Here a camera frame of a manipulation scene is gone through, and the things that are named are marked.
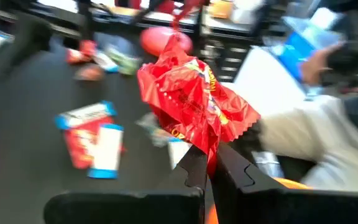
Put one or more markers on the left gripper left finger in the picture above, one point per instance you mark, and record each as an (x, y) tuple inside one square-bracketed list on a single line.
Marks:
[(135, 208)]

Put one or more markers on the small blue candy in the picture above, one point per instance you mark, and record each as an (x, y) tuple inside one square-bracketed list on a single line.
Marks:
[(104, 62)]

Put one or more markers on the red Skittles bag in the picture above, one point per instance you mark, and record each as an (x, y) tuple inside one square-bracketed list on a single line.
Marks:
[(191, 99)]

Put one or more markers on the clear candy wrapper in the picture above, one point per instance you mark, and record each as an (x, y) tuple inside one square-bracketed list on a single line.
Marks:
[(89, 73)]

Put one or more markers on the person's hand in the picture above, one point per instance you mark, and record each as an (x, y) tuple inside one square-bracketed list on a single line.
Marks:
[(315, 65)]

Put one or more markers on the red Skittles candy pack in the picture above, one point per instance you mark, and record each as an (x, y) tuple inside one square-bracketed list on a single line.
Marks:
[(78, 146)]

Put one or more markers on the white blue Hershey's bar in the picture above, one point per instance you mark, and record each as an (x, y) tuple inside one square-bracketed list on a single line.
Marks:
[(82, 114), (106, 152)]

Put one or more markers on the green candy pack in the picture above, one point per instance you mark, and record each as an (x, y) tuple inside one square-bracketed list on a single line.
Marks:
[(126, 63)]

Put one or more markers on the person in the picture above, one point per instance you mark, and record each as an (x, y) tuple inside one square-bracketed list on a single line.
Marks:
[(322, 140)]

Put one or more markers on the blue white package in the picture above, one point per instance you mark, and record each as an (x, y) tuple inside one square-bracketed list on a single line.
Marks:
[(303, 40)]

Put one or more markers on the orange pumpkin bucket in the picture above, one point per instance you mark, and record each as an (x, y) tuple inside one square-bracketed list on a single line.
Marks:
[(291, 184)]

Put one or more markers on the orange box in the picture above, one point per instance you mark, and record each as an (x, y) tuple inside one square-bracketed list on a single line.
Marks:
[(221, 8)]

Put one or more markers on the black drawer cart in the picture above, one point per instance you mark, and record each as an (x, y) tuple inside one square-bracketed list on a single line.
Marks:
[(228, 56)]

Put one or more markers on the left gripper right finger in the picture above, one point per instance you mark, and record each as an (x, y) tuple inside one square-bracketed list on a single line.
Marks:
[(275, 208)]

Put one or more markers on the pink plastic bucket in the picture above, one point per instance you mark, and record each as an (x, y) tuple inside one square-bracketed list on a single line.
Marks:
[(154, 40)]

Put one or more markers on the red candy bag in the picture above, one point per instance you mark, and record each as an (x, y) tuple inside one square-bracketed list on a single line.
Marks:
[(82, 51)]

